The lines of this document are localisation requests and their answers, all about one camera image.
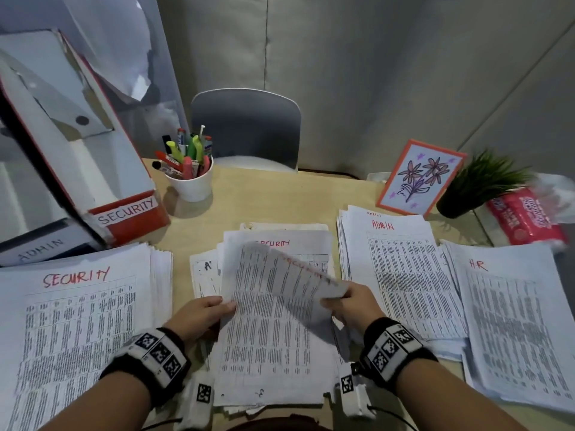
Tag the person's left hand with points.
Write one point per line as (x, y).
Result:
(193, 320)

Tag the person's right hand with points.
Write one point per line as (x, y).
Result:
(359, 309)

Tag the admin paper pile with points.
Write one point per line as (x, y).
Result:
(404, 282)

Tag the paper sheet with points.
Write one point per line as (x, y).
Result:
(269, 336)

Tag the unsorted paper pile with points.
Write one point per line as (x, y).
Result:
(296, 237)

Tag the security paper pile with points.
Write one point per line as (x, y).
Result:
(76, 327)

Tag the HR paper pile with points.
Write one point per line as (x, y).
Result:
(512, 327)

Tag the red security file box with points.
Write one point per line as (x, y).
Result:
(121, 184)

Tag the black admin file box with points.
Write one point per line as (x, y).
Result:
(27, 228)

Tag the person's right forearm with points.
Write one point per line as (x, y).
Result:
(458, 399)

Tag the person's left forearm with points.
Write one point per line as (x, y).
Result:
(99, 404)

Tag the person's dark shirt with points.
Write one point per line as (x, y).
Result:
(278, 425)

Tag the black left wristband with markers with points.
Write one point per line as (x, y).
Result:
(152, 359)

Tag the white pen cup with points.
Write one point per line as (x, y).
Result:
(193, 188)

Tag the small white container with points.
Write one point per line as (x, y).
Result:
(378, 176)

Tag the green plant in black pot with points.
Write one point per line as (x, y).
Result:
(453, 206)

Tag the orange framed flower drawing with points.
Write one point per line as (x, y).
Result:
(420, 177)

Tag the bunch of coloured markers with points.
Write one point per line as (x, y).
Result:
(186, 154)

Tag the red white paper towel pack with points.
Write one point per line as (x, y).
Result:
(521, 217)

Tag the grey chair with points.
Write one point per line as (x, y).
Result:
(245, 125)

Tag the clear plastic bag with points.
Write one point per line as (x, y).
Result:
(557, 188)

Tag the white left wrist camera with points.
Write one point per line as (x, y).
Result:
(200, 397)

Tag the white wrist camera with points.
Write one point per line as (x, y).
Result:
(200, 397)
(352, 392)

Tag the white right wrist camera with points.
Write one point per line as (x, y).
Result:
(352, 392)

